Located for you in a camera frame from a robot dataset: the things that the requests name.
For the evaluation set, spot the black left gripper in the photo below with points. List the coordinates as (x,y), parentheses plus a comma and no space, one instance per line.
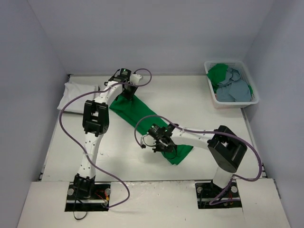
(128,92)

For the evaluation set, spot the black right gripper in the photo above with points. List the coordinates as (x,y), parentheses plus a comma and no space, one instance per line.
(162,145)

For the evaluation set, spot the green t-shirt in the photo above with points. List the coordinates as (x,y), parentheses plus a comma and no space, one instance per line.
(132,111)

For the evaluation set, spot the white t-shirt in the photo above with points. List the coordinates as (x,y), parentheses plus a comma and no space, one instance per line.
(73,90)

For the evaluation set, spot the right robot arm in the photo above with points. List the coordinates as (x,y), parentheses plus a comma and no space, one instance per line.
(227,152)

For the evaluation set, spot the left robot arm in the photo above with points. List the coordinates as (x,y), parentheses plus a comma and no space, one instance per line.
(96,123)

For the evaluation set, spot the light blue t-shirt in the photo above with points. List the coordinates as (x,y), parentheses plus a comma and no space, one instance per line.
(233,88)

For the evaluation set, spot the white plastic laundry basket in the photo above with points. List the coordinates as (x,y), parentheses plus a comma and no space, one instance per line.
(245,75)

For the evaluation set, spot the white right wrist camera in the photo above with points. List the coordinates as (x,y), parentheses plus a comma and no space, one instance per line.
(143,144)

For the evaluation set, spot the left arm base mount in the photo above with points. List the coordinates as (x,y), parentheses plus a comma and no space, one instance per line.
(96,201)

